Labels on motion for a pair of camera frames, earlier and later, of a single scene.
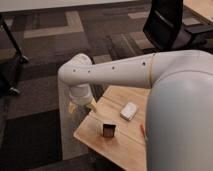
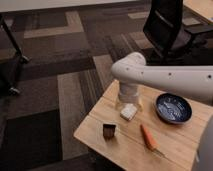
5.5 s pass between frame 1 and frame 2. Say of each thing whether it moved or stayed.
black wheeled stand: stayed
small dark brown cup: stayed
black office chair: stayed
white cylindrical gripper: moved
